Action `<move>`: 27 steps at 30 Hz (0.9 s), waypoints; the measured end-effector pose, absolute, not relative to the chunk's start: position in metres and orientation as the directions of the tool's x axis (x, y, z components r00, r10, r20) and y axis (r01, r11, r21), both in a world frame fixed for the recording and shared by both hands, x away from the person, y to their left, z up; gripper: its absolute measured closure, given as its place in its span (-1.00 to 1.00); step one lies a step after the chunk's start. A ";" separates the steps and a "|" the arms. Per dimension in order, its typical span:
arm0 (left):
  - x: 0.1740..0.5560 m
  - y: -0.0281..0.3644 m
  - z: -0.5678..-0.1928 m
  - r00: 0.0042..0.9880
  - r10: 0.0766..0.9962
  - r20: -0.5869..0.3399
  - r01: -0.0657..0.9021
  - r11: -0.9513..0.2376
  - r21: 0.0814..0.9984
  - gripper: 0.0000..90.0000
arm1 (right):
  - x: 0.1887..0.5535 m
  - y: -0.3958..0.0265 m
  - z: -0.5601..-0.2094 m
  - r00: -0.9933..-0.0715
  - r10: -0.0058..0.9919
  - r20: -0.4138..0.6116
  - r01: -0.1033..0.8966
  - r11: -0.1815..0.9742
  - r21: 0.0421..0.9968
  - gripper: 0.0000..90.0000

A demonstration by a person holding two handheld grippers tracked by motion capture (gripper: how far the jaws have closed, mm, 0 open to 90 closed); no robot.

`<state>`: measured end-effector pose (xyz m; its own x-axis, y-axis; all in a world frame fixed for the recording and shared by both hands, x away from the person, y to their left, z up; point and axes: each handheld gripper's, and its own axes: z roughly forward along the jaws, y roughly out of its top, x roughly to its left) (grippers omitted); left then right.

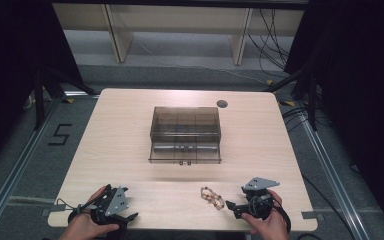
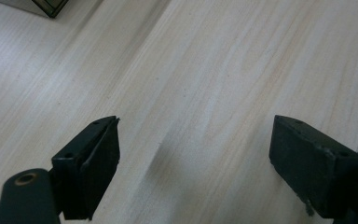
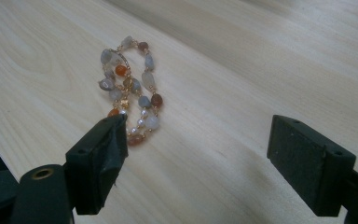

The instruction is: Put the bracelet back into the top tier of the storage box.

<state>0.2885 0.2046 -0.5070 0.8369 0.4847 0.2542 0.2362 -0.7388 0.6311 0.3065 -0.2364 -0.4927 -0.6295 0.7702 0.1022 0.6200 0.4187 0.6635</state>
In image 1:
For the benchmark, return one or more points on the yellow black floor tape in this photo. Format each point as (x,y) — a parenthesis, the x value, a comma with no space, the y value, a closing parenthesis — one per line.
(288,103)

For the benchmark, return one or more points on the black curtain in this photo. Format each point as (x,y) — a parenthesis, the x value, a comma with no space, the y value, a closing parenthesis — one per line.
(16,66)
(360,83)

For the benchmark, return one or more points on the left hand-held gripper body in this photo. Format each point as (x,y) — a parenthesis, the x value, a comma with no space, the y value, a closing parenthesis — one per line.
(116,200)

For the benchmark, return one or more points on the grey tape strip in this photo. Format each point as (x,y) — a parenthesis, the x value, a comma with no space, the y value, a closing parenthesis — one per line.
(309,215)
(56,208)

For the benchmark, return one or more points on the aluminium floor rail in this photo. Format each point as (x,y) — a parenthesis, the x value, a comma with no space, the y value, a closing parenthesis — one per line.
(333,173)
(16,166)

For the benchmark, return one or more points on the black metal stand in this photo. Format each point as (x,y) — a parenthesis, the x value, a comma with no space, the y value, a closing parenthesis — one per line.
(311,100)
(40,96)

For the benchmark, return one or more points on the white shelf unit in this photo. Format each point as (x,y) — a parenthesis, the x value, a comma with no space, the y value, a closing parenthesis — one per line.
(180,20)

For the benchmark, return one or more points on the smoky transparent drawer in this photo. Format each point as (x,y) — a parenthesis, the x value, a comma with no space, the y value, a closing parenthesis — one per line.
(185,152)

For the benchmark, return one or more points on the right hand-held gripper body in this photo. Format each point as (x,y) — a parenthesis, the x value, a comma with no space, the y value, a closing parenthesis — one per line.
(258,196)

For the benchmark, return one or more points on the person's right hand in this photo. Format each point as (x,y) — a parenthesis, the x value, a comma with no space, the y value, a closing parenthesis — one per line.
(268,228)

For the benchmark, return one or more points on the person's left hand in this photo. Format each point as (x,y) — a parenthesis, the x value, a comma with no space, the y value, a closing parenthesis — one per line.
(86,226)

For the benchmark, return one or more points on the smoky transparent organizer box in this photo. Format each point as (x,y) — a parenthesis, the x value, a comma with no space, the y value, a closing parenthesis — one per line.
(185,123)

